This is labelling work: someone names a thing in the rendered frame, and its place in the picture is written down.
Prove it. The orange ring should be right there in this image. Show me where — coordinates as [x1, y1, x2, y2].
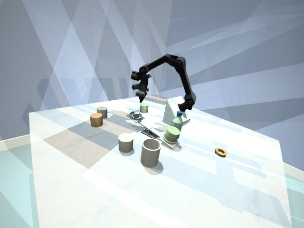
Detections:
[215, 148, 227, 157]

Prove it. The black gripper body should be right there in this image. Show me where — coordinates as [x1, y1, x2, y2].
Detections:
[136, 82, 149, 97]

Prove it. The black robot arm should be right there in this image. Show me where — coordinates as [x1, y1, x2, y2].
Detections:
[131, 54, 196, 112]

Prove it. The tan cylinder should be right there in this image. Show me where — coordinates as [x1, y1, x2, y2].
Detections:
[90, 113, 103, 127]

